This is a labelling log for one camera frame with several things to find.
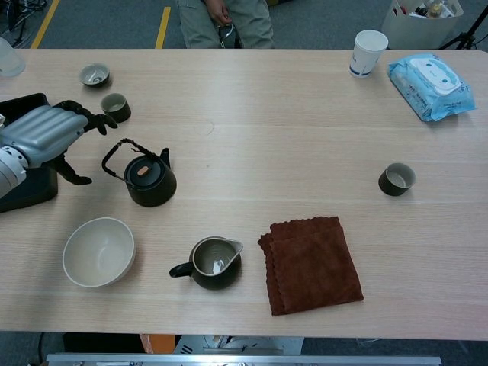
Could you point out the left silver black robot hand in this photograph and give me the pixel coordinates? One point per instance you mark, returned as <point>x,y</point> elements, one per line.
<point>45,131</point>

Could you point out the dark green cylindrical teacup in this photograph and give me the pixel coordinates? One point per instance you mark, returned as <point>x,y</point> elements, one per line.
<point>392,188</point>
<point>118,114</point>

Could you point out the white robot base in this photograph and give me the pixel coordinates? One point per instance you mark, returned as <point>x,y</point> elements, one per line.
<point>236,345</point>

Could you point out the grey lid cup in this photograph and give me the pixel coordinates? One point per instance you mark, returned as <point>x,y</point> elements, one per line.
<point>88,74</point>

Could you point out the black plastic tray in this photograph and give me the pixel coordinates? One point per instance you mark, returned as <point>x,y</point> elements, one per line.
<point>34,192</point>

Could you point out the frosted translucent plastic cup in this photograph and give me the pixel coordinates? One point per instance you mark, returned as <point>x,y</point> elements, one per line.
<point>9,59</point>

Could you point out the cream ceramic bowl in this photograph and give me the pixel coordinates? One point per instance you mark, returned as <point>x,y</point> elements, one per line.
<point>99,253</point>

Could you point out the chrome stool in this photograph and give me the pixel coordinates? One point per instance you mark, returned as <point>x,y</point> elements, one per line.
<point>228,38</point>

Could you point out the dark green pouring pitcher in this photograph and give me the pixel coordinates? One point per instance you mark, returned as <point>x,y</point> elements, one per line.
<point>213,281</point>

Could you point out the seated person in khaki trousers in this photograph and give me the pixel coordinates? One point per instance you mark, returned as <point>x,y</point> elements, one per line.
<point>251,26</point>

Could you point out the brown folded cloth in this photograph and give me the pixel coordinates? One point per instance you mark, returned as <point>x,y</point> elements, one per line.
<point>312,267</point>

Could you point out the white paper cup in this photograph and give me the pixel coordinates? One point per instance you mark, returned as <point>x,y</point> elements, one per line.
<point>364,57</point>

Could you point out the white storage bin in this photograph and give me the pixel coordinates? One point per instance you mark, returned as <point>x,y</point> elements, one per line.
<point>415,30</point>

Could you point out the blue wet wipes pack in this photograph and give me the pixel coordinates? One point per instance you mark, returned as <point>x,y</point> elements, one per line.
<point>431,87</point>

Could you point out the small tan bottle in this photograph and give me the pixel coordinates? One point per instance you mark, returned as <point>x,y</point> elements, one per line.
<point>434,9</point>

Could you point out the black tripod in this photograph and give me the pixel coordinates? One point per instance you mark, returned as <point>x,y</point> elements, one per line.
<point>463,38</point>

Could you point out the aluminium rail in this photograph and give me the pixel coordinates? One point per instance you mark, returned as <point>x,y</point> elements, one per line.
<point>244,360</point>

